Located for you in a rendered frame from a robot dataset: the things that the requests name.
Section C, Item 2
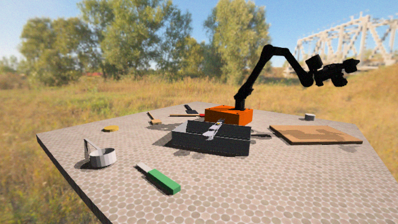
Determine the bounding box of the green and white rectangular bar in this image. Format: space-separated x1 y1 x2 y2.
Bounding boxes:
137 162 181 195

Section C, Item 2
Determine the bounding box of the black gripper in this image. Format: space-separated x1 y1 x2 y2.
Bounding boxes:
323 58 360 78

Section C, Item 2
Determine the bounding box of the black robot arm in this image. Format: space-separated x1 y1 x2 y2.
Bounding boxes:
233 44 348 111

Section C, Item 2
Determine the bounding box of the white cylinder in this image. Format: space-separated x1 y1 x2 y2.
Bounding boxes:
305 114 315 120

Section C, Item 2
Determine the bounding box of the yellow flat round disc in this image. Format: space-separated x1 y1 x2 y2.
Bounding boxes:
104 125 119 132

